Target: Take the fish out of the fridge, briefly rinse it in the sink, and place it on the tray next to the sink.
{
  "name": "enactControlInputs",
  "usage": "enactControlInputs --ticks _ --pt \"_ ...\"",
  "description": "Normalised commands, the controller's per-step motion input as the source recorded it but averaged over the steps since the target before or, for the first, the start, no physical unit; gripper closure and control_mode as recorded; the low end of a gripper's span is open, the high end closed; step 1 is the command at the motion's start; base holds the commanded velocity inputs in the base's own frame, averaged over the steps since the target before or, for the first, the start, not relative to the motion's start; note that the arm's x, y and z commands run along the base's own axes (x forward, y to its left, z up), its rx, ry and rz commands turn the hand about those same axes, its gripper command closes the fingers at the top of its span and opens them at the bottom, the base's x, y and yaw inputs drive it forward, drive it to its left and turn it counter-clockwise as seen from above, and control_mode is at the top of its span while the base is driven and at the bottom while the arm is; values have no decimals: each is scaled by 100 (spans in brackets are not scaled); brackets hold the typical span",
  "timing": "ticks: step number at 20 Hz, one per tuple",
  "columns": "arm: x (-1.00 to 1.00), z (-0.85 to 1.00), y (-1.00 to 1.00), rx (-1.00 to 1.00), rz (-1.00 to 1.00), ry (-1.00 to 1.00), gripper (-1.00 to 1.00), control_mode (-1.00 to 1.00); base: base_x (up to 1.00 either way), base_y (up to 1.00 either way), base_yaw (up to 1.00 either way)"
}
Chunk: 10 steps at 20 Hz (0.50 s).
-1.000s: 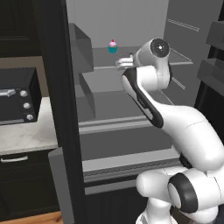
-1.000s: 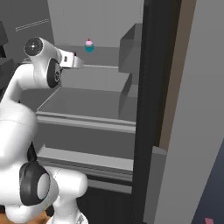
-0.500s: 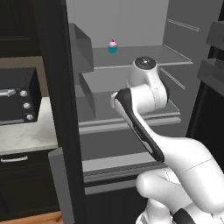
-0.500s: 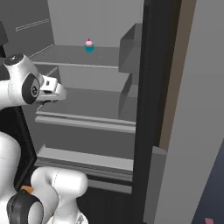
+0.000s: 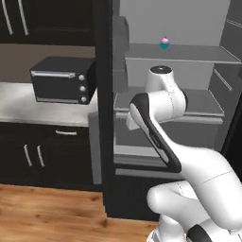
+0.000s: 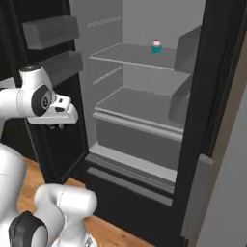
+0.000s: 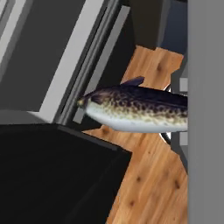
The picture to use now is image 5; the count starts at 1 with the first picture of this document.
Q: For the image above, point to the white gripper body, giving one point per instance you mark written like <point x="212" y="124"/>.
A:
<point x="131" y="121"/>

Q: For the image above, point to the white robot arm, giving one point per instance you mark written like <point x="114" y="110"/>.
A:
<point x="201" y="170"/>

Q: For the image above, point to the black fridge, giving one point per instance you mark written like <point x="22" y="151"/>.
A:
<point x="105" y="94"/>

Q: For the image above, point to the grey fridge drawer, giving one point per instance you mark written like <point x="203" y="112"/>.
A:
<point x="195" y="135"/>

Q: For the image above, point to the grey fridge shelf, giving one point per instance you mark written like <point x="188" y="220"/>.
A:
<point x="189" y="53"/>
<point x="204" y="104"/>

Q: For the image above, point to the black fridge door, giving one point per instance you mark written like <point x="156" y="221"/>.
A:
<point x="233" y="135"/>

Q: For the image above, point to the silver toaster oven knob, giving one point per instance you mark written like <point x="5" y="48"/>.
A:
<point x="82" y="88"/>
<point x="81" y="77"/>
<point x="83" y="100"/>

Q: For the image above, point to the black drawer front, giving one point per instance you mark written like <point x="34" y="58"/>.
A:
<point x="67" y="127"/>

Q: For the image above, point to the black base cupboard door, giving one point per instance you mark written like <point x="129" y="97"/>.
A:
<point x="12" y="157"/>
<point x="63" y="164"/>

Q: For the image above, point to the black toaster oven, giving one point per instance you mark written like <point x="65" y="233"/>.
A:
<point x="56" y="85"/>

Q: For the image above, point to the pink and teal cupcake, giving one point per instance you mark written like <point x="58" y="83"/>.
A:
<point x="164" y="43"/>

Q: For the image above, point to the black wall cupboard door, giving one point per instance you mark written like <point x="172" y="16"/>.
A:
<point x="60" y="19"/>
<point x="7" y="38"/>

